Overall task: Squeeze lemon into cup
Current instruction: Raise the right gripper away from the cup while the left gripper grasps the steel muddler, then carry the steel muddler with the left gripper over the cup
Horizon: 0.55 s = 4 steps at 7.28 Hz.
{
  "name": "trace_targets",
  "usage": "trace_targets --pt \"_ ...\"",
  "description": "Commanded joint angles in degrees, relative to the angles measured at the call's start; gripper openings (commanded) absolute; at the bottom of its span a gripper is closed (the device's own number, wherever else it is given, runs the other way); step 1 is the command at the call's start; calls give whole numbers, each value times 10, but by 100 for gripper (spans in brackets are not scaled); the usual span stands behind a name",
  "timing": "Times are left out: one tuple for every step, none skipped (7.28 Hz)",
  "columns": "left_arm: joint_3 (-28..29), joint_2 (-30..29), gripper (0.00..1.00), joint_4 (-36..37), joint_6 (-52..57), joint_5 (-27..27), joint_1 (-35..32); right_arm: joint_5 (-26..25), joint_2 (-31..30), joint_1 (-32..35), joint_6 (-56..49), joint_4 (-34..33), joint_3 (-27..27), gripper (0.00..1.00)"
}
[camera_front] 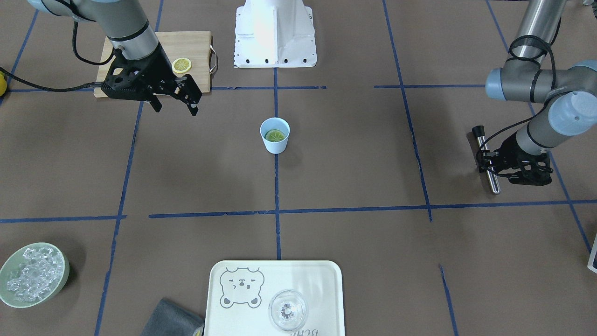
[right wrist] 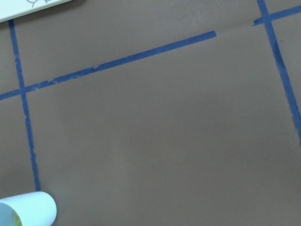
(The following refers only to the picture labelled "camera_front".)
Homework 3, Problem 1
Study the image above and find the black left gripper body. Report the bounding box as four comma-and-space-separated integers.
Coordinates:
494, 132, 554, 186

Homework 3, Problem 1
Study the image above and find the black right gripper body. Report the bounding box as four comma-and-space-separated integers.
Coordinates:
100, 43, 187, 101

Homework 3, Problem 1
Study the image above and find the steel muddler black tip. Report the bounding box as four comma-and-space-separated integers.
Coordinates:
471, 125, 501, 195

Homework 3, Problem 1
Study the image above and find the yellow lemon slice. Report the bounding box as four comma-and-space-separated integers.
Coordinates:
264, 128, 286, 143

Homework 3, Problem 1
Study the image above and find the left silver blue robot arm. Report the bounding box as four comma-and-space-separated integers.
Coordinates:
472, 0, 597, 186

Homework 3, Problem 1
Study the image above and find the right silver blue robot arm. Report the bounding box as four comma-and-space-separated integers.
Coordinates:
1, 0, 202, 116

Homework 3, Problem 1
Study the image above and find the light blue paper cup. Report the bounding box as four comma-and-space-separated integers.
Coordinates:
259, 117, 291, 154

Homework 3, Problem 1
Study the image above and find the white cup rack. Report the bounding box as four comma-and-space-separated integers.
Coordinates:
587, 235, 597, 274

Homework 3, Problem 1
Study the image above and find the wooden cutting board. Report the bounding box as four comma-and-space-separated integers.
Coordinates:
94, 31, 213, 98

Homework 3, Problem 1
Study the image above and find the green bowl of ice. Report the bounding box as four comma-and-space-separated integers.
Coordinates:
0, 242, 70, 308

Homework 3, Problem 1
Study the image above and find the cream bear tray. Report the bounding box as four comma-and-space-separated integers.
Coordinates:
203, 261, 346, 336

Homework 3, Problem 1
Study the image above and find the grey folded cloth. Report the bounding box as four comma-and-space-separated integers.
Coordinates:
141, 299, 205, 336

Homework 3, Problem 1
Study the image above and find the clear wine glass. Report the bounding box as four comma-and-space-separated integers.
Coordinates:
268, 289, 309, 332

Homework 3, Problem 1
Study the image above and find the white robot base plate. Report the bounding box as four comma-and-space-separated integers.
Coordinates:
233, 0, 318, 69

